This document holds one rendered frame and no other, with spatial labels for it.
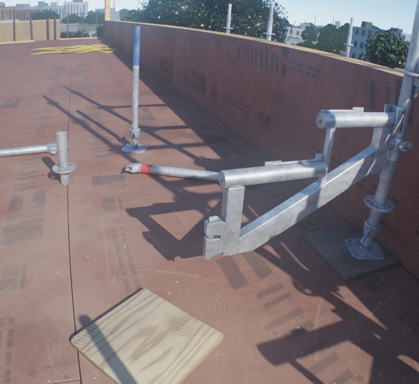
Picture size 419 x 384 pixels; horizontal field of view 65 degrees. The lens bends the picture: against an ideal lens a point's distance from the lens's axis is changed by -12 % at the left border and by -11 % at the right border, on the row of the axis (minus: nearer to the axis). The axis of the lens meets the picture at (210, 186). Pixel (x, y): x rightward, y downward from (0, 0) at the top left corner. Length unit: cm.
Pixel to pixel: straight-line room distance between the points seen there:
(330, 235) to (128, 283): 84
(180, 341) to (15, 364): 45
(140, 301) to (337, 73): 130
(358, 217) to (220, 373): 101
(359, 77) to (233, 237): 93
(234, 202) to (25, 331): 71
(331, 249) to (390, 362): 55
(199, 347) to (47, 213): 95
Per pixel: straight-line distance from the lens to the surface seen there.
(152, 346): 101
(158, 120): 294
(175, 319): 108
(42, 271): 132
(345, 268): 139
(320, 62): 188
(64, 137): 179
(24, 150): 234
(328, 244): 150
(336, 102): 177
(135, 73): 219
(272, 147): 229
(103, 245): 140
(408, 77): 131
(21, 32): 1500
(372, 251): 154
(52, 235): 150
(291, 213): 115
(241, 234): 111
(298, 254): 143
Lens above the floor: 81
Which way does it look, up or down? 26 degrees down
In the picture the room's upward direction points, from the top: 5 degrees clockwise
